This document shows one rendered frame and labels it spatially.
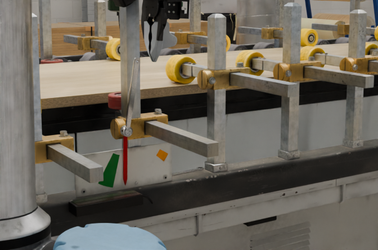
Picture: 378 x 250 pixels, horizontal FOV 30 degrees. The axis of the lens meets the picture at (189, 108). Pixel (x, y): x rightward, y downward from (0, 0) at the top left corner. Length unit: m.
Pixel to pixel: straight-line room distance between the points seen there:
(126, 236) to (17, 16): 0.32
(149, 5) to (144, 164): 0.40
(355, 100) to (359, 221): 0.64
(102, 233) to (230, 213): 1.03
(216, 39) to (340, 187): 0.67
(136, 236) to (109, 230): 0.04
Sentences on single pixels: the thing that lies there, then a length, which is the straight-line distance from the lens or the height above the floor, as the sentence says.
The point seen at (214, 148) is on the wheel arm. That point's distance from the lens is 1.49.
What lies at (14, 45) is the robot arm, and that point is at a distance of 0.92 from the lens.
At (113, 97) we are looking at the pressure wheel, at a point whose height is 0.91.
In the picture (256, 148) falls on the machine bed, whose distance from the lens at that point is 2.21.
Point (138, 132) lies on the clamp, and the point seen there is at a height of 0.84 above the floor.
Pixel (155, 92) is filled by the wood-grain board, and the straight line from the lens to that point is 1.97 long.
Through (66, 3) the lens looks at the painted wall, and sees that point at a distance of 9.30.
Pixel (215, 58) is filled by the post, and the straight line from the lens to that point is 1.80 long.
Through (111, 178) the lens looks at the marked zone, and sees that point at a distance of 1.70.
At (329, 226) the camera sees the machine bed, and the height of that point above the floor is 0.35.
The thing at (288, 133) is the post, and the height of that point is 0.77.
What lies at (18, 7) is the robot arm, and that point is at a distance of 0.93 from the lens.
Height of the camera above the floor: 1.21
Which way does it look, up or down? 11 degrees down
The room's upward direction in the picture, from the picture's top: straight up
